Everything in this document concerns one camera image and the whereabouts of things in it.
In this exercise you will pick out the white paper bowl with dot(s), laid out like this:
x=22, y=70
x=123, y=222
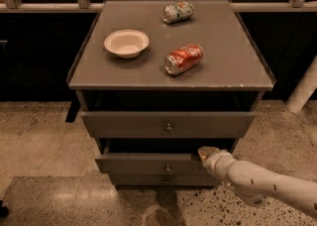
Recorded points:
x=126, y=43

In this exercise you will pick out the red soda can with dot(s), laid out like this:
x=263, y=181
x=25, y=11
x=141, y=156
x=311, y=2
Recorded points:
x=183, y=59

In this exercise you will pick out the grey top drawer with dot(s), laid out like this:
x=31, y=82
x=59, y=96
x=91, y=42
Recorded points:
x=167, y=125

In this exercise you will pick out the white pillar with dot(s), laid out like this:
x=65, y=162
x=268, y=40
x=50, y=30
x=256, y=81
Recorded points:
x=304, y=89

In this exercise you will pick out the grey drawer cabinet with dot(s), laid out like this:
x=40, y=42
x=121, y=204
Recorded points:
x=231, y=77

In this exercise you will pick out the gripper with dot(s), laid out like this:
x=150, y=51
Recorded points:
x=216, y=163

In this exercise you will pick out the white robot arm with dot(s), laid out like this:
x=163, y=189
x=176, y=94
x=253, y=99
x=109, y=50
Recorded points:
x=253, y=183

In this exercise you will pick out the green white soda can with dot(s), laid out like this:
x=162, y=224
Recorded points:
x=177, y=12

